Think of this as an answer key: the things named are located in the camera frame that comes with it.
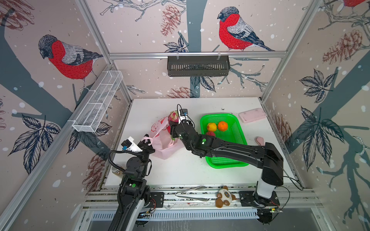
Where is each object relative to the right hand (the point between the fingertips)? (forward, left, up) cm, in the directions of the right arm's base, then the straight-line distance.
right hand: (173, 122), depth 75 cm
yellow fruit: (+12, -23, -20) cm, 32 cm away
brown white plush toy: (-29, -28, -24) cm, 47 cm away
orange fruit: (+13, -30, -20) cm, 38 cm away
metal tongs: (-26, -10, -27) cm, 39 cm away
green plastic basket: (+10, -39, -25) cm, 47 cm away
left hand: (-7, +13, -1) cm, 14 cm away
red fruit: (+6, -22, -20) cm, 30 cm away
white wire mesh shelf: (-2, +41, +7) cm, 42 cm away
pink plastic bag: (-8, +6, -12) cm, 15 cm away
